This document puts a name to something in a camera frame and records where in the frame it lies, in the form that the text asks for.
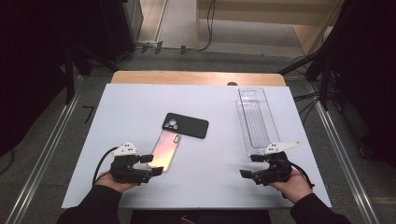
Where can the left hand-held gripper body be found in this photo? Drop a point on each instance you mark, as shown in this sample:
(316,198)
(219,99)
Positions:
(124,169)

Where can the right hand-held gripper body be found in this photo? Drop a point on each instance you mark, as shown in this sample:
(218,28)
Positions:
(275,169)

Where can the iridescent pink phone case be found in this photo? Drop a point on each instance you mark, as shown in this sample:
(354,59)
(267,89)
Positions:
(166,149)

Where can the clear plastic tray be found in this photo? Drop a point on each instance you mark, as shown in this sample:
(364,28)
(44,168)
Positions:
(257,119)

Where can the person's left hand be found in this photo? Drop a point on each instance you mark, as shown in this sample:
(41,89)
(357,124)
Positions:
(112,184)

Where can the person's right hand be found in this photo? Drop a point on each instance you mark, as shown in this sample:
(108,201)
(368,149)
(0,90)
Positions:
(292,186)

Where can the black phone case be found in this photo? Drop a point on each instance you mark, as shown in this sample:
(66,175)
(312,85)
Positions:
(188,126)

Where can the wooden table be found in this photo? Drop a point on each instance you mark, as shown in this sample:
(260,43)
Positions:
(186,77)

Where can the black metal stand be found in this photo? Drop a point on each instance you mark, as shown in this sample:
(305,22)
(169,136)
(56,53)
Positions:
(70,77)
(323,71)

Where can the dark curtain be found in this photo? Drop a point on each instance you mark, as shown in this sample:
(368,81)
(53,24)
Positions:
(28,62)
(367,77)

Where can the black cabinet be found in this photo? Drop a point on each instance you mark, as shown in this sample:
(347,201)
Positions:
(124,28)

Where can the light wooden shelf unit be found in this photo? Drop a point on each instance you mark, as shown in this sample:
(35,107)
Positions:
(264,15)

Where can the aluminium floor rail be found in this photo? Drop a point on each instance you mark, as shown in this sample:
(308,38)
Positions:
(345,155)
(46,155)

